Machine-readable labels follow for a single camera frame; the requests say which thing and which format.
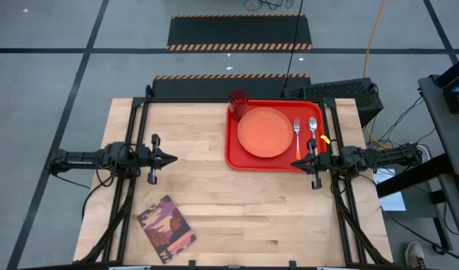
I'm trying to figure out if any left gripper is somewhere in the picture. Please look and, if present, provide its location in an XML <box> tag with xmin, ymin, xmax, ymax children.
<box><xmin>137</xmin><ymin>133</ymin><xmax>179</xmax><ymax>185</ymax></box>

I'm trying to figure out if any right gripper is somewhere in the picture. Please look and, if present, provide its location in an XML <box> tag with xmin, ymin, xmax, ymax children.
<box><xmin>290</xmin><ymin>137</ymin><xmax>343</xmax><ymax>191</ymax></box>

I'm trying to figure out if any fork with orange handle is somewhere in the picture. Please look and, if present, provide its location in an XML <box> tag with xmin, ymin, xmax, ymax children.
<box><xmin>292</xmin><ymin>118</ymin><xmax>302</xmax><ymax>161</ymax></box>

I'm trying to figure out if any spoon with orange handle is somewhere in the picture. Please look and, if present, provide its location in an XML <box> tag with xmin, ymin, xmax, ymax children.
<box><xmin>307</xmin><ymin>116</ymin><xmax>320</xmax><ymax>157</ymax></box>

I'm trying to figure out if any orange plastic plate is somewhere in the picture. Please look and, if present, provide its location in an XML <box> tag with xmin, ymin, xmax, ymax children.
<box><xmin>236</xmin><ymin>106</ymin><xmax>294</xmax><ymax>159</ymax></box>

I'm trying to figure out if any red faceted plastic cup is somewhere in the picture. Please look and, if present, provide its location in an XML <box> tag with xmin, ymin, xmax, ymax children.
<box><xmin>228</xmin><ymin>88</ymin><xmax>249</xmax><ymax>122</ymax></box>

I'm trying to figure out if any red plastic tray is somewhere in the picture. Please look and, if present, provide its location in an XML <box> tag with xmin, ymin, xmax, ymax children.
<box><xmin>224</xmin><ymin>99</ymin><xmax>327</xmax><ymax>173</ymax></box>

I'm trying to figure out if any landscape print notebook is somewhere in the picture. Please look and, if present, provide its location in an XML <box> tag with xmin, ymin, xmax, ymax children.
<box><xmin>136</xmin><ymin>194</ymin><xmax>197</xmax><ymax>265</ymax></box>

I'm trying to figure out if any black perforated computer case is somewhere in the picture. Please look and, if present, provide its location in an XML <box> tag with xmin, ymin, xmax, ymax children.
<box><xmin>281</xmin><ymin>77</ymin><xmax>384</xmax><ymax>127</ymax></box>

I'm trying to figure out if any black hazard-striped floor mat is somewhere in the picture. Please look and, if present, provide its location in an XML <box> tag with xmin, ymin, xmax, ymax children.
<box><xmin>151</xmin><ymin>73</ymin><xmax>312</xmax><ymax>101</ymax></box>
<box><xmin>166</xmin><ymin>13</ymin><xmax>314</xmax><ymax>52</ymax></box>

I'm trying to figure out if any white paper sheet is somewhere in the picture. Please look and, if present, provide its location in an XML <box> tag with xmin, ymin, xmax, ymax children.
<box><xmin>372</xmin><ymin>169</ymin><xmax>407</xmax><ymax>212</ymax></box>

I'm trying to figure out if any person's shoe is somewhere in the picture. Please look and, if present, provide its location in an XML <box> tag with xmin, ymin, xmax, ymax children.
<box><xmin>404</xmin><ymin>241</ymin><xmax>427</xmax><ymax>269</ymax></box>

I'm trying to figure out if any grey side table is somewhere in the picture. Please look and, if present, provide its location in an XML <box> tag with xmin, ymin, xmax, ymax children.
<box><xmin>418</xmin><ymin>74</ymin><xmax>459</xmax><ymax>241</ymax></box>

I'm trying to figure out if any open laptop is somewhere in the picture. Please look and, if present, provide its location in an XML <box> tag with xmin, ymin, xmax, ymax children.
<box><xmin>435</xmin><ymin>52</ymin><xmax>459</xmax><ymax>116</ymax></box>

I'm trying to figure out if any black aluminium table frame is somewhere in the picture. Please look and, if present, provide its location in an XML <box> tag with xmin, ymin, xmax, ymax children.
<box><xmin>79</xmin><ymin>85</ymin><xmax>394</xmax><ymax>270</ymax></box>

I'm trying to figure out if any black hanging cable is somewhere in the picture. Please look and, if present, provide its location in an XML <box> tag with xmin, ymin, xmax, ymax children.
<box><xmin>282</xmin><ymin>0</ymin><xmax>305</xmax><ymax>91</ymax></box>

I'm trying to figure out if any yellow hanging cable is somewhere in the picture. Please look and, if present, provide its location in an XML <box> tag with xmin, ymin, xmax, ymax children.
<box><xmin>362</xmin><ymin>0</ymin><xmax>416</xmax><ymax>152</ymax></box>

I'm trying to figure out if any coiled black floor cable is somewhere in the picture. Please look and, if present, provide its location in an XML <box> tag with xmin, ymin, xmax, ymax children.
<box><xmin>243</xmin><ymin>0</ymin><xmax>295</xmax><ymax>11</ymax></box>

